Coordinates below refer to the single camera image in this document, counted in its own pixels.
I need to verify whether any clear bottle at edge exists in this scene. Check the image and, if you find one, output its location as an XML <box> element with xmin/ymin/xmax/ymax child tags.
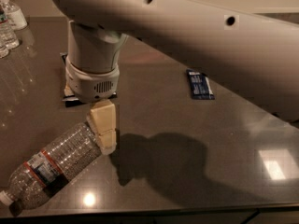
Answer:
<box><xmin>0</xmin><ymin>40</ymin><xmax>9</xmax><ymax>58</ymax></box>

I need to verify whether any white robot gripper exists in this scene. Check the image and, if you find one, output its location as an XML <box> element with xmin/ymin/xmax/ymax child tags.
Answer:
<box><xmin>64</xmin><ymin>55</ymin><xmax>121</xmax><ymax>156</ymax></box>

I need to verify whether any small dark blue packet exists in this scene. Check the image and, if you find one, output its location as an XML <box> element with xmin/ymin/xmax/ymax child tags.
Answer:
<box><xmin>186</xmin><ymin>69</ymin><xmax>215</xmax><ymax>100</ymax></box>

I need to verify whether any blue kettle chips bag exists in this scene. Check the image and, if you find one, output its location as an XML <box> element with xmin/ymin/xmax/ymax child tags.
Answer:
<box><xmin>60</xmin><ymin>52</ymin><xmax>118</xmax><ymax>104</ymax></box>

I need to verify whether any white pump sanitizer bottle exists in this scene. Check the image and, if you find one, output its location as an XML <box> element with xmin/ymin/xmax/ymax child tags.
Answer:
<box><xmin>0</xmin><ymin>0</ymin><xmax>27</xmax><ymax>31</ymax></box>

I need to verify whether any clear plastic water bottle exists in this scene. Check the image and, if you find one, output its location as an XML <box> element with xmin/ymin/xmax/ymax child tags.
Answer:
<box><xmin>0</xmin><ymin>122</ymin><xmax>101</xmax><ymax>209</ymax></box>

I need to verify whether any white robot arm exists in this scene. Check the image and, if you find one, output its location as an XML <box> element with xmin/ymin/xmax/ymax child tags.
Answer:
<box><xmin>52</xmin><ymin>0</ymin><xmax>299</xmax><ymax>126</ymax></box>

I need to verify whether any clear water bottle upright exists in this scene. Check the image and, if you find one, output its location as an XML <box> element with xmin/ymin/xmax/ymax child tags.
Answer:
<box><xmin>0</xmin><ymin>7</ymin><xmax>20</xmax><ymax>49</ymax></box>

